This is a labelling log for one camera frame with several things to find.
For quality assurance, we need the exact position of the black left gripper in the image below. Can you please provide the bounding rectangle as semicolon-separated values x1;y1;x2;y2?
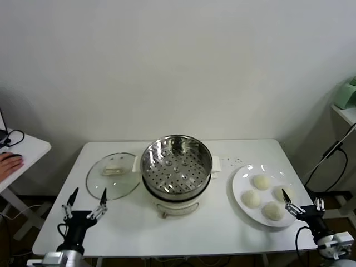
57;187;109;254

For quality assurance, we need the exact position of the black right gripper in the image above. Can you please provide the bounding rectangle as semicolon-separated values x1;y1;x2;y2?
281;189;334;243

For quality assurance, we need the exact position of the white steamed baozi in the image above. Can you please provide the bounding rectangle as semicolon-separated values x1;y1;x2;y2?
252;174;272;192
262;201;286;222
271;185;295;202
240;190;261;209

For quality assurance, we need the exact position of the stainless steel steamer basket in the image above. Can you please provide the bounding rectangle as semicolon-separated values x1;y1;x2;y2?
140;135;214;195

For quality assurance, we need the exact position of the person's bare hand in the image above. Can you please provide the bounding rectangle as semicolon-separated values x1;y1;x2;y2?
0;152;25;182

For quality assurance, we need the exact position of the glass pot lid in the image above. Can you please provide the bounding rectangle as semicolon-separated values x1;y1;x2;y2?
85;152;141;201

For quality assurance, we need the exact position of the white round plate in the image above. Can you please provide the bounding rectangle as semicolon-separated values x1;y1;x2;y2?
227;164;304;229

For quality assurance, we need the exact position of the white side desk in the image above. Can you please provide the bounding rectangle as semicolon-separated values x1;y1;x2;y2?
0;127;52;241

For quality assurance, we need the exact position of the white shelf table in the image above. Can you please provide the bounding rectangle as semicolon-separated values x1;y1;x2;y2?
304;103;356;219

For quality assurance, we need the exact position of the dark laptop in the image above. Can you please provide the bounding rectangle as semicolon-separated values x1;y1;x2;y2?
0;108;8;142

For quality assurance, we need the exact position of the pale green appliance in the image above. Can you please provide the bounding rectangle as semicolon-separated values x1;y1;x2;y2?
333;77;356;110

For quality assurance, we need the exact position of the left gripper wire bundle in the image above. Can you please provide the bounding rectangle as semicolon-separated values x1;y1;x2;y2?
57;221;70;238

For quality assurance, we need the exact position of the black power cable with adapter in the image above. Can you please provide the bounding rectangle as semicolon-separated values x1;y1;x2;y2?
303;130;356;194

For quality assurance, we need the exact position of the black looped desk cable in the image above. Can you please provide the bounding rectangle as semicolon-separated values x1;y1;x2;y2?
0;129;26;150

